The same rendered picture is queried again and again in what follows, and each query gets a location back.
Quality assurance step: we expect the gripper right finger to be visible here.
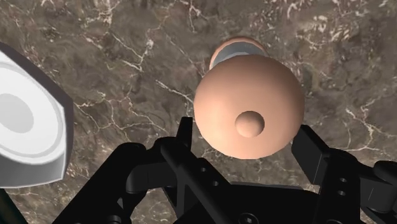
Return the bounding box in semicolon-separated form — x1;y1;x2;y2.
291;124;397;224

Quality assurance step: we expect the peach round-topped grinder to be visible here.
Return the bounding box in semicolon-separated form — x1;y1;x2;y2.
193;36;305;160

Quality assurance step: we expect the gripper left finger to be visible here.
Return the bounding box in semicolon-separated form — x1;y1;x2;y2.
52;116;232;224

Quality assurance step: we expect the white and grey bowl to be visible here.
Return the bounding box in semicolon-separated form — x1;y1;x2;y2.
0;41;74;189

